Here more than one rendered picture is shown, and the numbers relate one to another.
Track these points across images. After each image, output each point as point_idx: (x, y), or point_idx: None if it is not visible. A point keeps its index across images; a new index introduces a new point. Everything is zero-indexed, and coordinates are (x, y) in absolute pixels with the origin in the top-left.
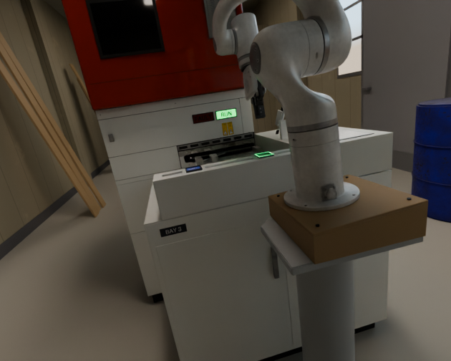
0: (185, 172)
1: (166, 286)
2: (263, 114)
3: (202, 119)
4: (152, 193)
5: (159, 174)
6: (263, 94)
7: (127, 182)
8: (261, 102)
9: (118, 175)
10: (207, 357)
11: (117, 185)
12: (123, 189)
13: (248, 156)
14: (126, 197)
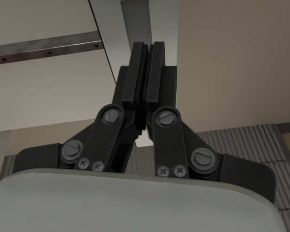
0: None
1: None
2: (163, 61)
3: None
4: (55, 122)
5: (142, 142)
6: (274, 185)
7: None
8: (189, 130)
9: None
10: None
11: (2, 159)
12: (0, 150)
13: (97, 12)
14: (2, 138)
